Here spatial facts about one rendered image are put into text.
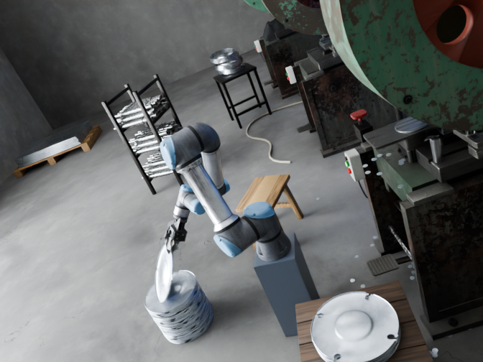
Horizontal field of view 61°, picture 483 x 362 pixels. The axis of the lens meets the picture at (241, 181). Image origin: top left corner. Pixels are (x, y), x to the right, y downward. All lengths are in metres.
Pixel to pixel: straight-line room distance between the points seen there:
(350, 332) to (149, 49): 7.25
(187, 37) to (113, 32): 1.34
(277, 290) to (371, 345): 0.54
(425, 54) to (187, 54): 7.23
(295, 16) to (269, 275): 1.70
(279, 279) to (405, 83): 1.02
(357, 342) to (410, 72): 0.85
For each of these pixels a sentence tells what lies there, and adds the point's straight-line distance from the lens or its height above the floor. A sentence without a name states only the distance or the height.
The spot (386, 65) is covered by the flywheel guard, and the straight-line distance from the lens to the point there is 1.07.
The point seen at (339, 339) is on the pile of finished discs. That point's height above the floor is 0.39.
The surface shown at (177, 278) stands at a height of 0.24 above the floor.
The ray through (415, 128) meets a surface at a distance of 1.66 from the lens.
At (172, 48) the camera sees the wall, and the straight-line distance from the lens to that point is 8.16.
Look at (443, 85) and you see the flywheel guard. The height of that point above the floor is 1.10.
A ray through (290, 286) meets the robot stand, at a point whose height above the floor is 0.30.
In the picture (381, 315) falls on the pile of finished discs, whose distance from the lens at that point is 1.52.
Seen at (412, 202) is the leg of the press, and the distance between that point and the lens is 1.54.
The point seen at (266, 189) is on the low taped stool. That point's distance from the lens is 2.47.
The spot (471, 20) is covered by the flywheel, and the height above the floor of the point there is 1.20.
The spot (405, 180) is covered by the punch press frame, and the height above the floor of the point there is 0.64.
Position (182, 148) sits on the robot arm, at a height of 1.02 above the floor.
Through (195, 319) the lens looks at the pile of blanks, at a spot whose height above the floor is 0.10.
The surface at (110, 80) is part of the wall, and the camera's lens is 8.46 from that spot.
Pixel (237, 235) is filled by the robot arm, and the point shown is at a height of 0.65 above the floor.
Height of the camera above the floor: 1.54
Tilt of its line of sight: 27 degrees down
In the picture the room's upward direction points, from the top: 23 degrees counter-clockwise
